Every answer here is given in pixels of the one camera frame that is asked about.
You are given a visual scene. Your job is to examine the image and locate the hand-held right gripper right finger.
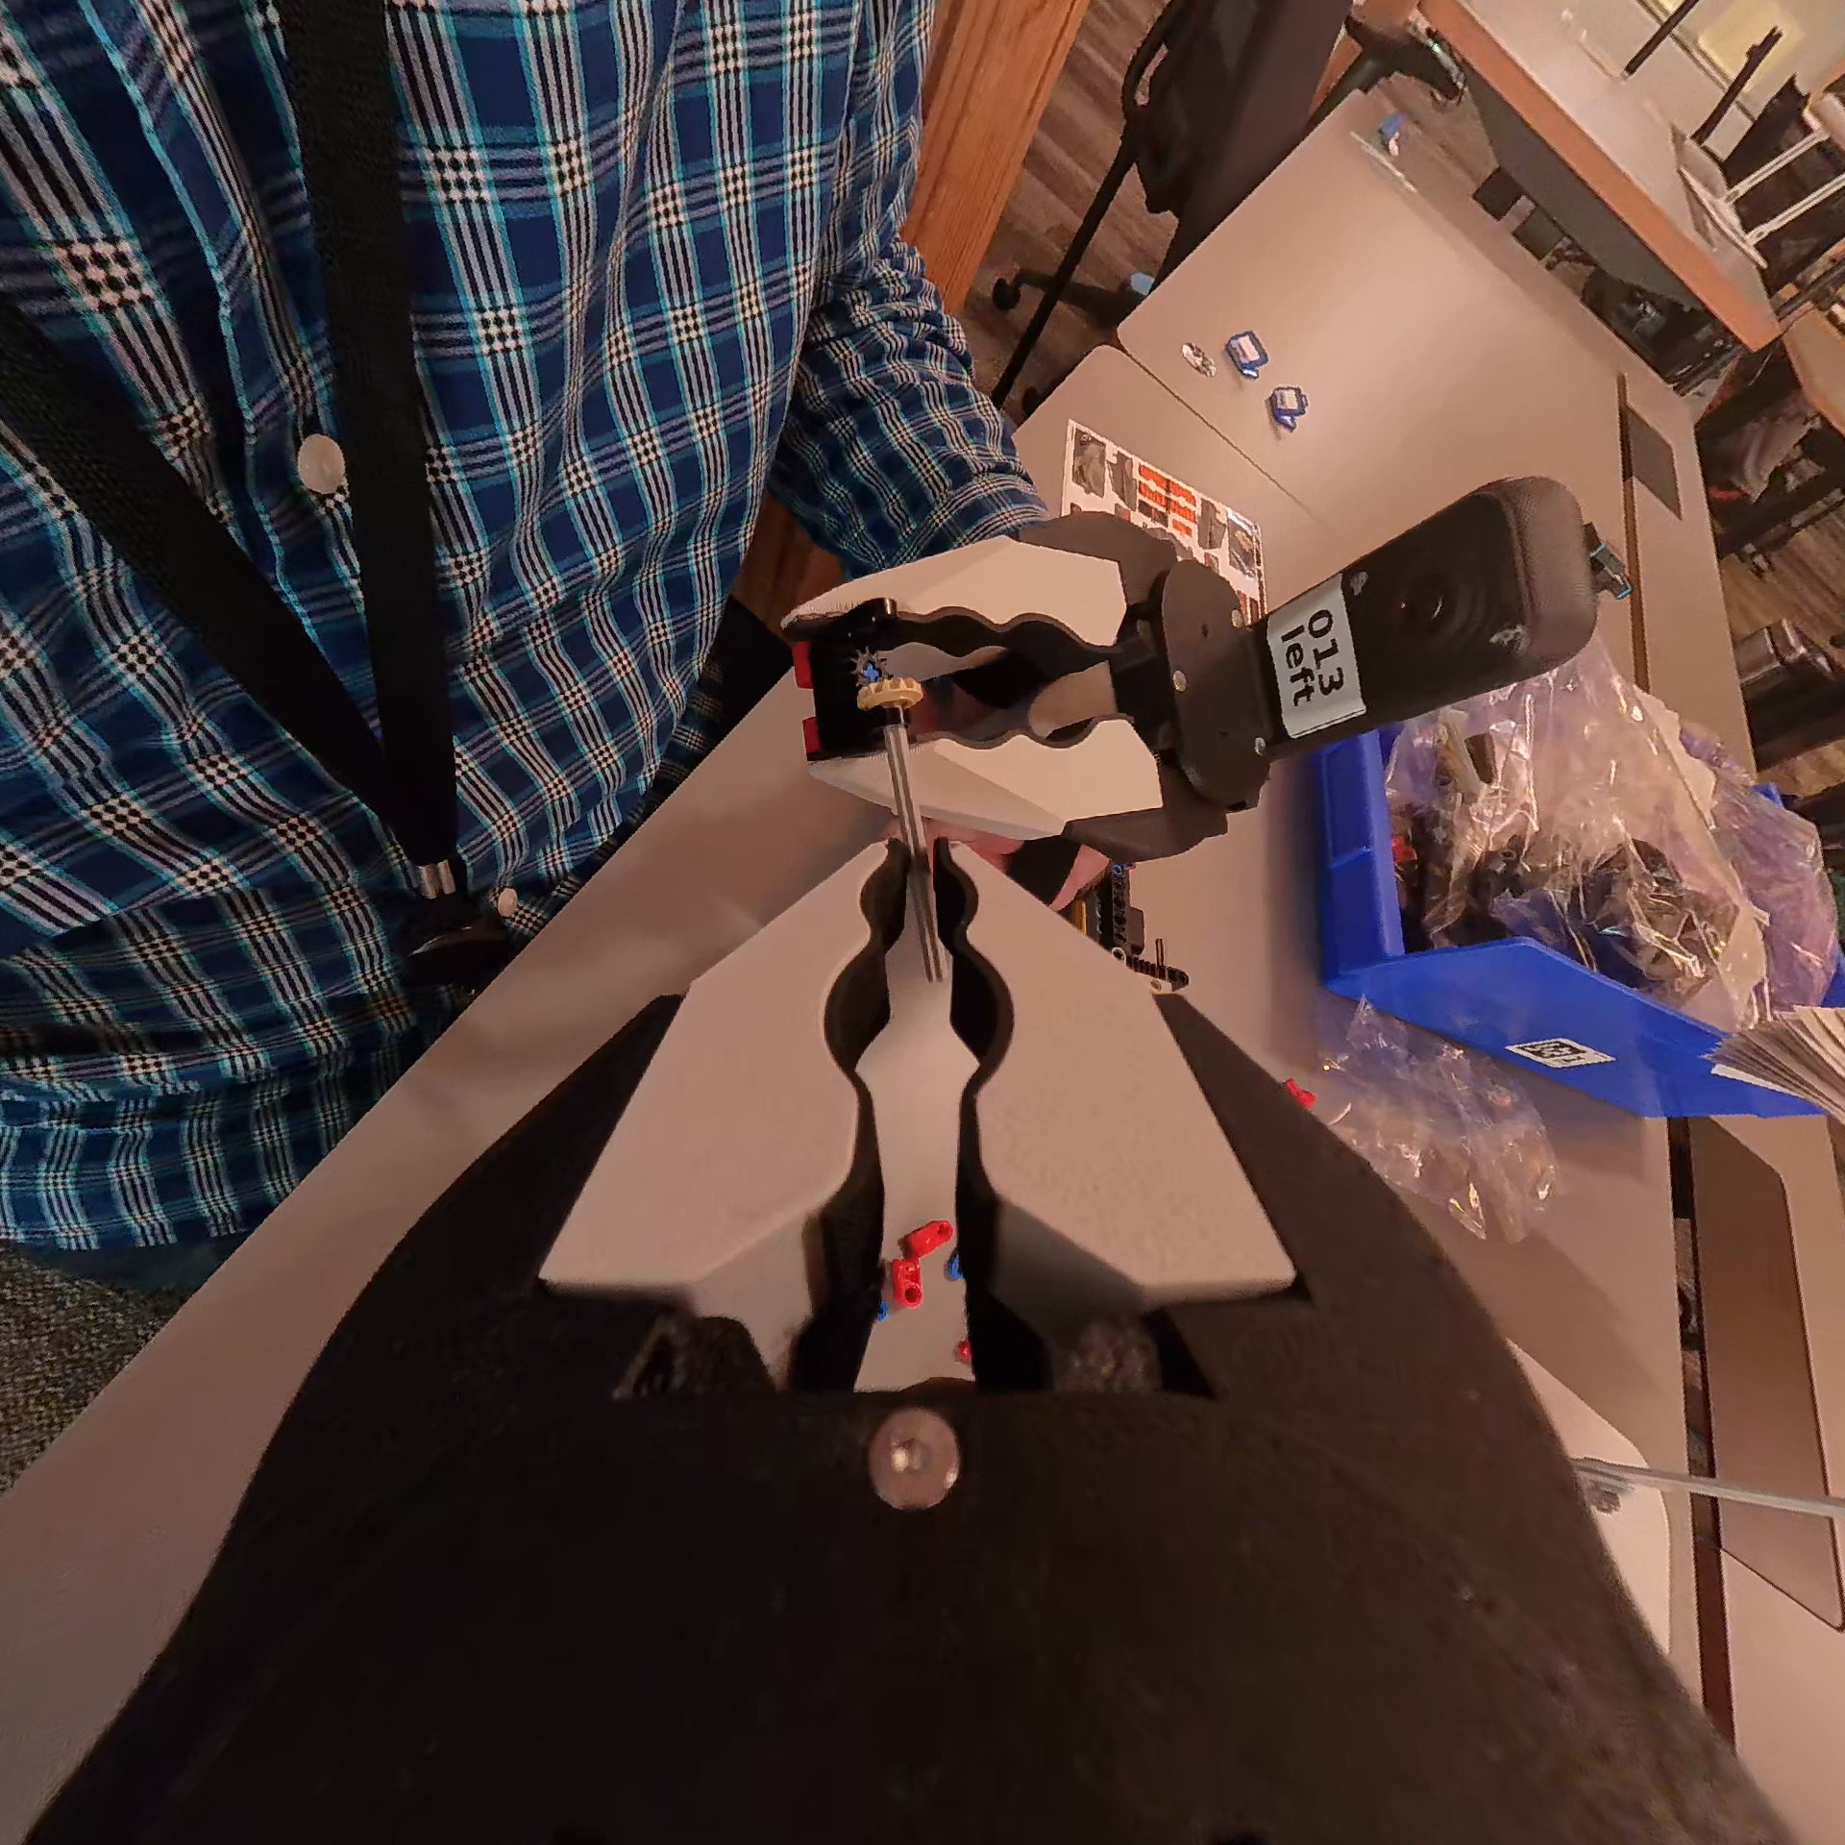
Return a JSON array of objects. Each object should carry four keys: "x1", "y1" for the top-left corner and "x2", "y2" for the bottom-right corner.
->
[{"x1": 929, "y1": 841, "x2": 1312, "y2": 1394}]

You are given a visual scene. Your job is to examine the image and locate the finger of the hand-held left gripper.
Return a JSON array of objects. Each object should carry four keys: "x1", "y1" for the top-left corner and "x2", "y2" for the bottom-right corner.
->
[
  {"x1": 783, "y1": 543, "x2": 1135, "y2": 677},
  {"x1": 804, "y1": 689, "x2": 1177, "y2": 839}
]

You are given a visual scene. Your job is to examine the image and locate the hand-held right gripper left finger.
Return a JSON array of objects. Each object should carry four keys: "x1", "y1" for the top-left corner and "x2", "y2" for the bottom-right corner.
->
[{"x1": 537, "y1": 841, "x2": 912, "y2": 1394}]

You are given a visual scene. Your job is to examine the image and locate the grey lego axle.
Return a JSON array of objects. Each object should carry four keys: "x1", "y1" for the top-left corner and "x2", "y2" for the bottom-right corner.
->
[{"x1": 885, "y1": 706, "x2": 948, "y2": 987}]

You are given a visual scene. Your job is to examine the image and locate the black lego frame assembly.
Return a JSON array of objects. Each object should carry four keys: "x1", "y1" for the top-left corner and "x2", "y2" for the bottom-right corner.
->
[{"x1": 791, "y1": 602, "x2": 925, "y2": 764}]

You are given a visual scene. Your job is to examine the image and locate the person's left forearm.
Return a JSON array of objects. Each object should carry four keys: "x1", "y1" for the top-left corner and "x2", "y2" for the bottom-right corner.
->
[{"x1": 772, "y1": 237, "x2": 1052, "y2": 579}]

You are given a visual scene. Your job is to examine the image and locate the grey black lego subassembly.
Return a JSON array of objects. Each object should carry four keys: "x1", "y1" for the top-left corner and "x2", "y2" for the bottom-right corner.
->
[{"x1": 1081, "y1": 862, "x2": 1196, "y2": 995}]

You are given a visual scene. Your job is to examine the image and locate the scattered small lego pins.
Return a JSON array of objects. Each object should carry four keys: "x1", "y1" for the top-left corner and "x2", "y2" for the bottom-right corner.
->
[{"x1": 871, "y1": 1217, "x2": 983, "y2": 1367}]

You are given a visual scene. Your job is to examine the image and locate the person's left hand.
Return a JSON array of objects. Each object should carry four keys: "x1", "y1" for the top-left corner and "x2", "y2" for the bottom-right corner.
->
[{"x1": 923, "y1": 820, "x2": 1116, "y2": 918}]

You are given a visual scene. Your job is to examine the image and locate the printed instruction sheet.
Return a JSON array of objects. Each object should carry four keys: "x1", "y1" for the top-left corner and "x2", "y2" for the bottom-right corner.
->
[{"x1": 1062, "y1": 418, "x2": 1271, "y2": 616}]

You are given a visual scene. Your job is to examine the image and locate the loose clear plastic bag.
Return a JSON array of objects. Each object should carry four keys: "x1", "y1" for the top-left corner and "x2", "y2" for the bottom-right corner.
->
[{"x1": 1319, "y1": 995, "x2": 1563, "y2": 1246}]

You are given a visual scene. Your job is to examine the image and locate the blue plastic bin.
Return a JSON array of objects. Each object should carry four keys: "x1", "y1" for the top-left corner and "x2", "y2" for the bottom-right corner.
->
[{"x1": 1304, "y1": 722, "x2": 1845, "y2": 1123}]

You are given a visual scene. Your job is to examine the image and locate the clear plastic bags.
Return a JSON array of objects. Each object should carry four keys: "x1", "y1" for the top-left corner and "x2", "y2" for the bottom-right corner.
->
[{"x1": 1385, "y1": 635, "x2": 1840, "y2": 1029}]

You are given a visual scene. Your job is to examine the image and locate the person's plaid shirt torso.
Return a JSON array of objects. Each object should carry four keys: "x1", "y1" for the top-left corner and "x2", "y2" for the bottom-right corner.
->
[{"x1": 0, "y1": 0, "x2": 954, "y2": 1258}]

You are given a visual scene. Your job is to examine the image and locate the black office chair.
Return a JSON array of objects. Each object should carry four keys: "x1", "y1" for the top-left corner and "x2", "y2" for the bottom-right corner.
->
[{"x1": 994, "y1": 0, "x2": 1387, "y2": 422}]

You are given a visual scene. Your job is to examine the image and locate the white instruction booklet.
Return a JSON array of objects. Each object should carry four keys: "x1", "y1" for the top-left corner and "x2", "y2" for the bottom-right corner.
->
[{"x1": 1707, "y1": 1006, "x2": 1845, "y2": 1125}]

